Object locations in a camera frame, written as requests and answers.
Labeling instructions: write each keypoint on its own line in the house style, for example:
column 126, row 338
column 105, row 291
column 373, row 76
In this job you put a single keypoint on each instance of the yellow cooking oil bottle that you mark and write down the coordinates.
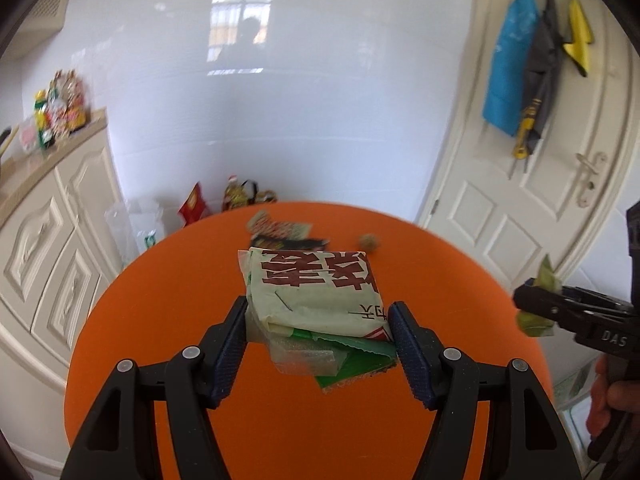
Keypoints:
column 236, row 195

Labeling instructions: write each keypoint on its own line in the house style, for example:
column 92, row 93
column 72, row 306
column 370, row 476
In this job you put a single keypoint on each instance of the light green wrapper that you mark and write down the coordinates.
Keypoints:
column 542, row 322

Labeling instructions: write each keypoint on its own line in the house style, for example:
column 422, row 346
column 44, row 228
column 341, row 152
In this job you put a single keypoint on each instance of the white plastic bag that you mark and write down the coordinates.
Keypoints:
column 137, row 230

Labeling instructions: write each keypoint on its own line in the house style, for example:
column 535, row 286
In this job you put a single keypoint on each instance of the blue apron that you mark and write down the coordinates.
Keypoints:
column 510, row 65

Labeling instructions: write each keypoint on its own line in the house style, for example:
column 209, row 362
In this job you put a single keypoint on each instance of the person's right hand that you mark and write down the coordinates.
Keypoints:
column 620, row 400

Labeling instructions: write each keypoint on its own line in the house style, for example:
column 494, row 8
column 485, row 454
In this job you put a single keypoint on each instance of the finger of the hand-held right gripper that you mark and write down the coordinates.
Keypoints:
column 595, row 296
column 537, row 302

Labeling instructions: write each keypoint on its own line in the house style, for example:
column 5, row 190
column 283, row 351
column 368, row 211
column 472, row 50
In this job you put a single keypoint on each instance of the green yellow bottle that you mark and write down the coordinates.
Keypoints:
column 44, row 125

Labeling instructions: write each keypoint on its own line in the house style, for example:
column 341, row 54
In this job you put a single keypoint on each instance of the green plastic wrapper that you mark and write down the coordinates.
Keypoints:
column 360, row 360

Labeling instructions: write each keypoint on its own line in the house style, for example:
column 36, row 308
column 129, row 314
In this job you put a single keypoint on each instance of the clear plastic packaging piece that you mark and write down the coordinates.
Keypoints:
column 305, row 360

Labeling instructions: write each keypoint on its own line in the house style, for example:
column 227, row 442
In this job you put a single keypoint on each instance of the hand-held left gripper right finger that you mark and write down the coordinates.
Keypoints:
column 410, row 355

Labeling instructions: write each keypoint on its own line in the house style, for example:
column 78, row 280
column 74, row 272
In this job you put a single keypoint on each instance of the brown bottle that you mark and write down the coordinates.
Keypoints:
column 265, row 196

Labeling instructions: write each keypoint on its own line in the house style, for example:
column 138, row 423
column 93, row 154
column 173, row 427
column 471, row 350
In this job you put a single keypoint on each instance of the black wrapper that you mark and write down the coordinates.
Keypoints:
column 305, row 242

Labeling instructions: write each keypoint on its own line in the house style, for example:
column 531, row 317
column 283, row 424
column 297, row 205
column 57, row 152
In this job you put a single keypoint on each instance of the red snack bag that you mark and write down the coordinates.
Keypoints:
column 194, row 206

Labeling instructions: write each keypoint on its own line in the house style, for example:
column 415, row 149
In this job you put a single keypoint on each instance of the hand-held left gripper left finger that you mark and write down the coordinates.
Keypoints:
column 230, row 355

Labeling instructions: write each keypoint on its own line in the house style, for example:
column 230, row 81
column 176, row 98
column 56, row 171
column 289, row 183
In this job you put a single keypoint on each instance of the white panel door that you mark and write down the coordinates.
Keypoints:
column 530, row 170

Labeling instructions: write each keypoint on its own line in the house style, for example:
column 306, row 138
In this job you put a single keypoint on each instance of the pink plastic container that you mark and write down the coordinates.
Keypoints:
column 27, row 136

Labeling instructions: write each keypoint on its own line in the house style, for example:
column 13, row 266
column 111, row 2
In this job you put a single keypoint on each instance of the white range hood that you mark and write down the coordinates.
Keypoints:
column 35, row 10

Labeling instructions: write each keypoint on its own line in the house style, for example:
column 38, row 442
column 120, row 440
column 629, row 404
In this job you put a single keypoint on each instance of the yellow cloth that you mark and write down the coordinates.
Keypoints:
column 579, row 35

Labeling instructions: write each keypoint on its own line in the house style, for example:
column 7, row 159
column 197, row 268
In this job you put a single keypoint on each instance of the small brown ball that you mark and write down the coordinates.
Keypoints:
column 370, row 243

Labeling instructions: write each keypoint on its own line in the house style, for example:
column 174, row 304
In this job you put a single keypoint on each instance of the red patterned snack wrapper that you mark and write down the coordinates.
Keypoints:
column 277, row 227

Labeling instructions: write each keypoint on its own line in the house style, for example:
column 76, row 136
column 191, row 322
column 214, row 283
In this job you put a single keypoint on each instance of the white kitchen cabinet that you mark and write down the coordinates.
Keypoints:
column 45, row 240

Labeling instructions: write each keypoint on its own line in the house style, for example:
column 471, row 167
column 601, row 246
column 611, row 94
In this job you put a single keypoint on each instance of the pale packet with red print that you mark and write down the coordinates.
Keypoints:
column 310, row 290

